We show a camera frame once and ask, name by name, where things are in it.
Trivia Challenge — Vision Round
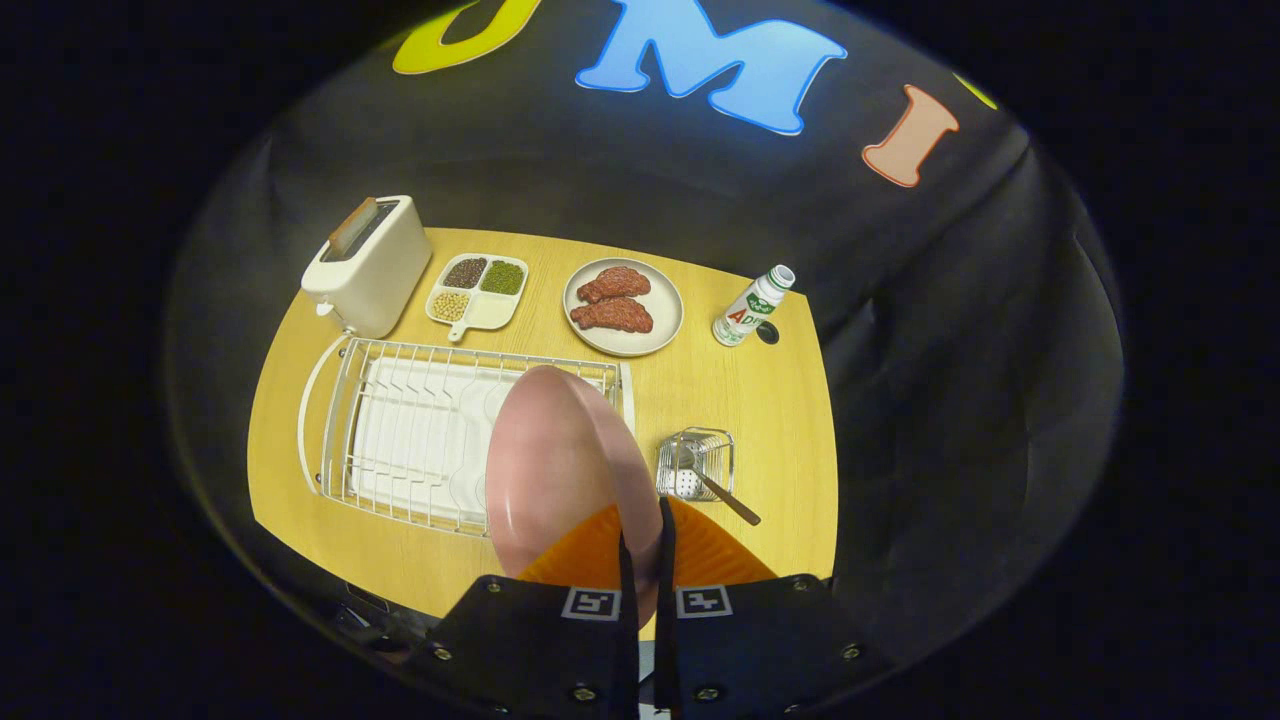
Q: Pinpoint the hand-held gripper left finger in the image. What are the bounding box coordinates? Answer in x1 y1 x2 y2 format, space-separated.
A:
405 500 641 720

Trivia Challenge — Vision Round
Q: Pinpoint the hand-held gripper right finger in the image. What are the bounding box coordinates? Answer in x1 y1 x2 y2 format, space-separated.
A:
655 497 896 720

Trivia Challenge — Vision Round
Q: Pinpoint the brown-handled metal spoon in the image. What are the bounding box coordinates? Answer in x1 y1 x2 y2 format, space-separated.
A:
675 445 762 527

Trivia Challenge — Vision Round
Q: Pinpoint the pink plate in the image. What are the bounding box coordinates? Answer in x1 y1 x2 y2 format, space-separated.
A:
485 365 664 626

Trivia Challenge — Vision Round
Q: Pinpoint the metal wire basket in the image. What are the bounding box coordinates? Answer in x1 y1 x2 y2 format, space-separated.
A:
655 427 736 503

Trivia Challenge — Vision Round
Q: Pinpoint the white wire dish rack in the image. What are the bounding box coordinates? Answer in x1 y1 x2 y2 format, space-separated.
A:
297 334 637 539

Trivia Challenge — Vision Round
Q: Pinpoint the beige round plate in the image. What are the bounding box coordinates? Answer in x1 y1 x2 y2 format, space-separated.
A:
563 258 685 358

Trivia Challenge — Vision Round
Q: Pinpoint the white drip tray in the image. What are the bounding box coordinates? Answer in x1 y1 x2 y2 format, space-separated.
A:
350 357 521 528

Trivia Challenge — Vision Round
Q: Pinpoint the white drink bottle green cap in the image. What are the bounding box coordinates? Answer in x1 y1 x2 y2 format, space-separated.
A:
712 264 797 348

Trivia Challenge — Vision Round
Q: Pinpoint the white divided tray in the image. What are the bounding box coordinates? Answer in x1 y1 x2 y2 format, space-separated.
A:
425 254 529 343

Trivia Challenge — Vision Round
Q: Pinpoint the red meat piece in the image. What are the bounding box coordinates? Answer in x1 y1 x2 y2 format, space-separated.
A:
577 266 652 304
570 297 655 335

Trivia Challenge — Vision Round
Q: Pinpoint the white toaster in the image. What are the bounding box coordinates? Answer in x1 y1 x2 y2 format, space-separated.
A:
301 195 433 340

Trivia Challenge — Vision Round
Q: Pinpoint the brown toast slice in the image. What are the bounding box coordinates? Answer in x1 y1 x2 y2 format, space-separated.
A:
328 197 379 256

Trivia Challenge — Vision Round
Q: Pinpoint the black backdrop cloth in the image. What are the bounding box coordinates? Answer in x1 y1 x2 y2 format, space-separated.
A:
165 0 1126 691

